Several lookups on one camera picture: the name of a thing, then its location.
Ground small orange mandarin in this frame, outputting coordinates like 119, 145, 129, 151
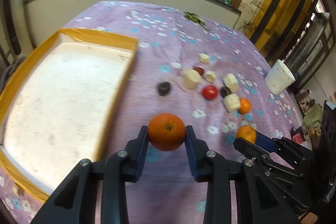
239, 98, 252, 114

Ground dark round fruit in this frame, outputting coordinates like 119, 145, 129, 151
219, 86, 232, 98

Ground red tomato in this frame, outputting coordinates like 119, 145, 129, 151
202, 85, 218, 101

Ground small beige corn chunk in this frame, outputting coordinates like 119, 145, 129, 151
203, 71, 217, 83

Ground large orange mandarin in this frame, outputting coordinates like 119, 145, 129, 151
147, 113, 186, 152

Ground large beige corn piece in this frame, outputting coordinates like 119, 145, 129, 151
182, 69, 201, 90

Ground red jujube date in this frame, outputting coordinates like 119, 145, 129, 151
193, 67, 205, 76

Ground dark purple plum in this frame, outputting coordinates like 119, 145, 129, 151
157, 81, 171, 96

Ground white dotted paper cup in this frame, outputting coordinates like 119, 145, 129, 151
264, 59, 295, 95

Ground yellow-rimmed white tray box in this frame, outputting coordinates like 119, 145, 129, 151
1, 28, 139, 202

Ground purple floral tablecloth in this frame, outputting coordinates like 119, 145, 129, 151
67, 1, 298, 223

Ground green dried leaves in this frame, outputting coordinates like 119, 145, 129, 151
183, 11, 210, 31

